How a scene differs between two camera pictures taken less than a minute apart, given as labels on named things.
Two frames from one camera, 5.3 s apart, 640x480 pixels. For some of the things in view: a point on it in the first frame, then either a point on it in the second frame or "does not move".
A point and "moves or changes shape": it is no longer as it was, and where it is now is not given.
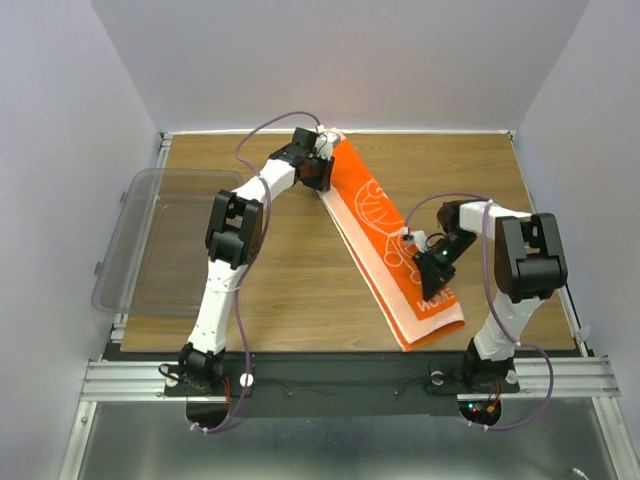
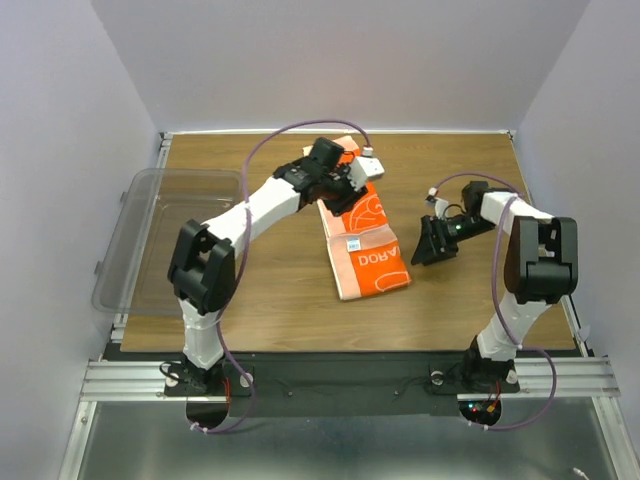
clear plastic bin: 156,261 does not move
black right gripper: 432,276 to 432,245
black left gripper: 321,182 to 350,196
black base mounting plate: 340,384 does not move
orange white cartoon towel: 374,238 moves or changes shape
